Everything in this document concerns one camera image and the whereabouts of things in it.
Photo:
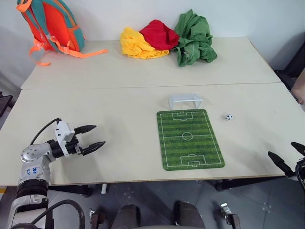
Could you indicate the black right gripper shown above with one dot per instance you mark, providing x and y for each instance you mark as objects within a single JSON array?
[{"x": 300, "y": 170}]

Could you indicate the small soccer ball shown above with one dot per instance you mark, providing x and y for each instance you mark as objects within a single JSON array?
[{"x": 228, "y": 117}]

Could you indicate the orange teal backpack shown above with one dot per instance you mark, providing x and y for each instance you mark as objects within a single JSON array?
[{"x": 48, "y": 26}]

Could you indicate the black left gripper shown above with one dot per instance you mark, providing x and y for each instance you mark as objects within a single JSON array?
[{"x": 71, "y": 147}]

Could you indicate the red cloth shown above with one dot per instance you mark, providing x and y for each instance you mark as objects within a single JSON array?
[{"x": 159, "y": 35}]

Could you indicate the yellow cloth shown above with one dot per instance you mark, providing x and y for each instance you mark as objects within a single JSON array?
[{"x": 137, "y": 46}]

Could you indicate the black caster wheel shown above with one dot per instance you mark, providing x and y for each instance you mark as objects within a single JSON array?
[
  {"x": 228, "y": 215},
  {"x": 96, "y": 218}
]

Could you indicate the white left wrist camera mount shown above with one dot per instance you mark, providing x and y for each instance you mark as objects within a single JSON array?
[{"x": 62, "y": 132}]

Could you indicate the green cloth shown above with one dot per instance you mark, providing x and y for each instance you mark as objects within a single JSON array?
[{"x": 194, "y": 40}]

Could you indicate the black equipment stand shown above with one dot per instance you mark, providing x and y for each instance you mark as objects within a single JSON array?
[{"x": 4, "y": 102}]

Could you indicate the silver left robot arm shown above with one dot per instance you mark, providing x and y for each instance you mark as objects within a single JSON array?
[{"x": 33, "y": 167}]

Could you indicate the white miniature goal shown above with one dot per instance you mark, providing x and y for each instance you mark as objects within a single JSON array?
[{"x": 185, "y": 99}]

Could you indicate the green soccer field mat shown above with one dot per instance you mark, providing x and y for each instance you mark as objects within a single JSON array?
[{"x": 190, "y": 138}]

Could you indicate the dark rounded robot foot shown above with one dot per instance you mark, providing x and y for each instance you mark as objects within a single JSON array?
[
  {"x": 127, "y": 217},
  {"x": 188, "y": 215}
]

